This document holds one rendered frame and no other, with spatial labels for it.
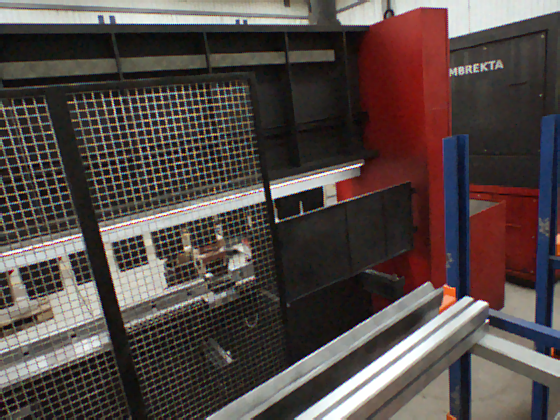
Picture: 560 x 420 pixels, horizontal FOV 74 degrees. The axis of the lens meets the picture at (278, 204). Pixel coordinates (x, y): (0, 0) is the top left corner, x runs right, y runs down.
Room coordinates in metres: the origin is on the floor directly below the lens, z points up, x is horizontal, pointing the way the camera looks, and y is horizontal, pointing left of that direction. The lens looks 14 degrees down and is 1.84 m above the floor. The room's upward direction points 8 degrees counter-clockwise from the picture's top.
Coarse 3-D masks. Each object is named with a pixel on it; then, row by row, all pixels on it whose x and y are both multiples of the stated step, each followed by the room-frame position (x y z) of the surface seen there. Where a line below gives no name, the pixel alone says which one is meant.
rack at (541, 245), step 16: (544, 128) 0.93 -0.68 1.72; (544, 144) 0.92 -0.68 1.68; (544, 160) 0.92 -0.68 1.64; (544, 176) 0.92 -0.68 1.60; (544, 192) 0.92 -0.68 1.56; (544, 208) 0.92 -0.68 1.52; (544, 224) 0.92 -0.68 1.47; (544, 240) 0.92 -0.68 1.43; (544, 256) 0.92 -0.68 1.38; (544, 272) 0.91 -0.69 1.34; (544, 288) 0.91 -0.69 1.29; (544, 304) 0.91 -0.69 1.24; (544, 320) 0.91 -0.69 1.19; (544, 352) 0.95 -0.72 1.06; (544, 400) 0.95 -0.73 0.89; (544, 416) 0.95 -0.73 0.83
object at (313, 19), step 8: (312, 0) 2.45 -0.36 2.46; (320, 0) 2.42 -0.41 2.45; (328, 0) 2.42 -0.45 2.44; (312, 8) 2.46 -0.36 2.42; (320, 8) 2.42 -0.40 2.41; (328, 8) 2.42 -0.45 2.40; (312, 16) 2.25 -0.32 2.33; (320, 16) 2.42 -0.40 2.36; (328, 16) 2.41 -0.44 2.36; (336, 16) 2.46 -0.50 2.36; (312, 24) 2.49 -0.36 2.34; (320, 24) 2.40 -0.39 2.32; (328, 24) 2.39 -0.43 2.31; (336, 24) 2.41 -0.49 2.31
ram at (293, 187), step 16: (320, 176) 2.48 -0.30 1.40; (336, 176) 2.56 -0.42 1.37; (352, 176) 2.63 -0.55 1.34; (256, 192) 2.23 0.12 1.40; (272, 192) 2.28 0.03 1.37; (288, 192) 2.35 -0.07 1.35; (192, 208) 2.02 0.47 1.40; (208, 208) 2.06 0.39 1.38; (128, 224) 1.84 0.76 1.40; (160, 224) 1.92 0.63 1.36; (176, 224) 1.96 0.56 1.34; (64, 240) 1.69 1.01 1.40; (80, 240) 1.72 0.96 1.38; (0, 256) 1.56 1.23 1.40; (16, 256) 1.59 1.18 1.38; (32, 256) 1.62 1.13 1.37; (48, 256) 1.65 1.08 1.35
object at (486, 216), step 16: (480, 208) 2.61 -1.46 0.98; (496, 208) 2.59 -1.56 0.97; (480, 224) 2.48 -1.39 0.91; (496, 224) 2.59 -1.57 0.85; (480, 240) 2.48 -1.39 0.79; (496, 240) 2.59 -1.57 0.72; (480, 256) 2.48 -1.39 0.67; (496, 256) 2.59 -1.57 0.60; (480, 272) 2.48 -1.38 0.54; (496, 272) 2.59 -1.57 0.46; (480, 288) 2.48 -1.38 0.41; (496, 288) 2.59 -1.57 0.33; (496, 304) 2.59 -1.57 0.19
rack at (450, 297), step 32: (448, 160) 0.76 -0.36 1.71; (448, 192) 0.76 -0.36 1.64; (448, 224) 0.76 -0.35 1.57; (448, 256) 0.76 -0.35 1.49; (448, 288) 0.76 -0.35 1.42; (512, 320) 0.67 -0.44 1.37; (480, 352) 0.58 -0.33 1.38; (512, 352) 0.55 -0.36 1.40; (544, 384) 0.50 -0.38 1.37; (448, 416) 0.76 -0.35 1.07
